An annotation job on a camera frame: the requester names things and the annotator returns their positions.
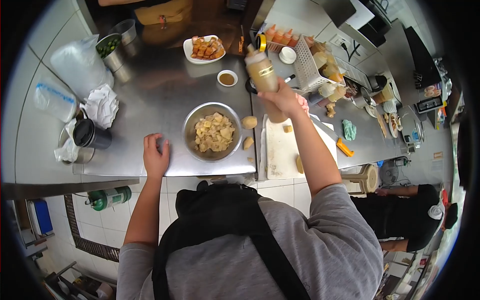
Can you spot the green cloth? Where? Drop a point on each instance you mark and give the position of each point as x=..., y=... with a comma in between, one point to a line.
x=349, y=130

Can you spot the row of orange sauce bottles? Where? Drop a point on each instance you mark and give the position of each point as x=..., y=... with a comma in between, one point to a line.
x=281, y=36

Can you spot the person's body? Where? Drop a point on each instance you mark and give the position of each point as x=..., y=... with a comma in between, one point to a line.
x=232, y=255

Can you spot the pink cloth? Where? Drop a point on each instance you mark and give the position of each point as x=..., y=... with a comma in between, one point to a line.
x=303, y=103

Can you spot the small white sauce dish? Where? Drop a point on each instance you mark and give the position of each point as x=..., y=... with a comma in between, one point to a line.
x=227, y=78

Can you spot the steel cup with black lid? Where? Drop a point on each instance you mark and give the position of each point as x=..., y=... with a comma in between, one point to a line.
x=88, y=133

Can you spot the white oval plate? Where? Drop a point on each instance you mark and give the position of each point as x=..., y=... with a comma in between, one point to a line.
x=187, y=50

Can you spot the crumpled white paper napkins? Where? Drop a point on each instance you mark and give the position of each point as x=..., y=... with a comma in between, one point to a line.
x=101, y=107

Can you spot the white cutting board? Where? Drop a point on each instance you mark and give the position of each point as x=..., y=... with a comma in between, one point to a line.
x=283, y=153

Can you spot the long ginger slice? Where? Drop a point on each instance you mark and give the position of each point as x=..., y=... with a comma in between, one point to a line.
x=300, y=165

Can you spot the stack of small white dishes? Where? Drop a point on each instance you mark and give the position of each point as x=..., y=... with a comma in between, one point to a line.
x=287, y=55

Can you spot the floor drain grate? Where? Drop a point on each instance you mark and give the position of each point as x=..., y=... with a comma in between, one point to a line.
x=75, y=232

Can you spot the pile of chopped pale pieces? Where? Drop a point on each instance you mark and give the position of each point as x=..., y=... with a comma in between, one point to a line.
x=214, y=132

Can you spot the person's left thumb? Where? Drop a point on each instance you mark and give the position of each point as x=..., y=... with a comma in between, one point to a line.
x=167, y=148

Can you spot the person's right fingers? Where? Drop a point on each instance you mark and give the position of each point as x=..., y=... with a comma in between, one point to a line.
x=283, y=87

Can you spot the black marker pen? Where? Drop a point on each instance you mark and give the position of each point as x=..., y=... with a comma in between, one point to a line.
x=289, y=78

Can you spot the pile of fried meat pieces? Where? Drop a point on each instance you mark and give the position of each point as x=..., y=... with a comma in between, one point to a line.
x=206, y=48

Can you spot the small ginger cube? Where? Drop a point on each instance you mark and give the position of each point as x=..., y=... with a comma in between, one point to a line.
x=288, y=129

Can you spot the clear bag with blue print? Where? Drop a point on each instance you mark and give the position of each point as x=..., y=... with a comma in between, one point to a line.
x=54, y=99

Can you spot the orange clip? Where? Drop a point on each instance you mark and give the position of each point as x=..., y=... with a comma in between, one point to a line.
x=241, y=45

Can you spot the person's right thumb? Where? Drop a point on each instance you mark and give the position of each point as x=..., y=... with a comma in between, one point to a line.
x=267, y=96

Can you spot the plate of food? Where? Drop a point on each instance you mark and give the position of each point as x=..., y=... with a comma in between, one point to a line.
x=393, y=124

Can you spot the person's left hand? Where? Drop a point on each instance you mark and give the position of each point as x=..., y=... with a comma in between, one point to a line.
x=155, y=159

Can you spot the blue plastic bin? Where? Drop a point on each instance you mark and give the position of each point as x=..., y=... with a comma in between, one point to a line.
x=42, y=217

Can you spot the large peeled ginger piece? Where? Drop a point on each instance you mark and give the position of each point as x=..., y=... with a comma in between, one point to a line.
x=249, y=122

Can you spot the large white plastic bag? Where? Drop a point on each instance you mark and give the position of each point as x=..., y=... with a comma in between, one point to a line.
x=80, y=65

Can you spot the steel container with limes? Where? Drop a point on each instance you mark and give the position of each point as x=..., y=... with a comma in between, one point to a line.
x=112, y=60

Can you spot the person's left fingers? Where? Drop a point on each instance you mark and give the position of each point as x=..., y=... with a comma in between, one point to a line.
x=150, y=139

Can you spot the green gas cylinder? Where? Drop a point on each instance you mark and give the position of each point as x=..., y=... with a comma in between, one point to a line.
x=110, y=198

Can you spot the beige plastic stool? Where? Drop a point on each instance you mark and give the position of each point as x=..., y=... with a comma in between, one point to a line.
x=365, y=178

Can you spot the small floor fan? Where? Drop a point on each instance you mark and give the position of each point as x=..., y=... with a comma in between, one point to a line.
x=389, y=173

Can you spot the brown sauce squeeze bottle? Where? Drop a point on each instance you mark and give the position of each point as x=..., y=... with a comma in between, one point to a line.
x=262, y=73

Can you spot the group of pale squeeze bottles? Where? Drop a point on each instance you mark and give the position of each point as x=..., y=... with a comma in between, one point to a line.
x=326, y=65

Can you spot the person's right hand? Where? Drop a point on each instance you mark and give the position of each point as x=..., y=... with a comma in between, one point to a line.
x=285, y=101

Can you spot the white plastic basket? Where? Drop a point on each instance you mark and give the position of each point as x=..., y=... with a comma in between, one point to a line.
x=305, y=69

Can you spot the unpeeled ginger root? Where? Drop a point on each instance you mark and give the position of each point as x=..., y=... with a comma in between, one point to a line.
x=330, y=110

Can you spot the steel pot with plastic bag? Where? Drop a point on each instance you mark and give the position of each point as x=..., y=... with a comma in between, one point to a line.
x=80, y=155

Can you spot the white wall socket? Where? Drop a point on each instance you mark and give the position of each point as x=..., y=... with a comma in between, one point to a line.
x=340, y=40

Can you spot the yellow capped container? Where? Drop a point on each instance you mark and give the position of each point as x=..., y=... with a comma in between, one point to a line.
x=261, y=43

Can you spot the steel mixing bowl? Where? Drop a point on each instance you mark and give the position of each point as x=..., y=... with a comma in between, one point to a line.
x=189, y=138

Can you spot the empty steel container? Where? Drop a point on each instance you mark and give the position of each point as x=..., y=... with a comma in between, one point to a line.
x=126, y=32

